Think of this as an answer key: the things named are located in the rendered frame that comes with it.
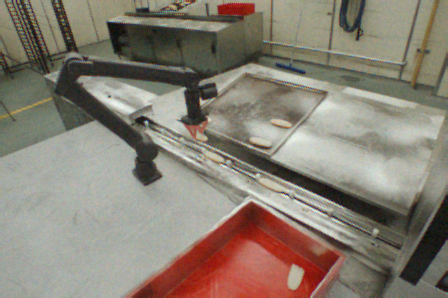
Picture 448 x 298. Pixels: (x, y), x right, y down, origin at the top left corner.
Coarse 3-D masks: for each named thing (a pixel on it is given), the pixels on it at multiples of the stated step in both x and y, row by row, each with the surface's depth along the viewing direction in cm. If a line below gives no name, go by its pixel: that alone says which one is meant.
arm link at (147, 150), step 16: (64, 64) 75; (64, 80) 77; (64, 96) 80; (80, 96) 82; (96, 112) 87; (112, 112) 91; (112, 128) 93; (128, 128) 95; (128, 144) 98; (144, 144) 99; (144, 160) 102
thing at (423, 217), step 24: (432, 168) 81; (432, 192) 51; (432, 216) 40; (408, 240) 57; (432, 240) 62; (408, 264) 58; (432, 264) 43; (384, 288) 61; (408, 288) 49; (432, 288) 45
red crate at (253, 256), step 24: (240, 240) 82; (264, 240) 81; (216, 264) 76; (240, 264) 75; (264, 264) 75; (288, 264) 74; (312, 264) 73; (192, 288) 70; (216, 288) 70; (240, 288) 69; (264, 288) 69; (288, 288) 68; (312, 288) 68
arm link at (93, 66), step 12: (72, 60) 75; (84, 60) 83; (96, 60) 80; (108, 60) 83; (120, 60) 85; (72, 72) 76; (84, 72) 77; (96, 72) 81; (108, 72) 83; (120, 72) 85; (132, 72) 87; (144, 72) 89; (156, 72) 91; (168, 72) 92; (180, 72) 94; (192, 72) 96; (180, 84) 96
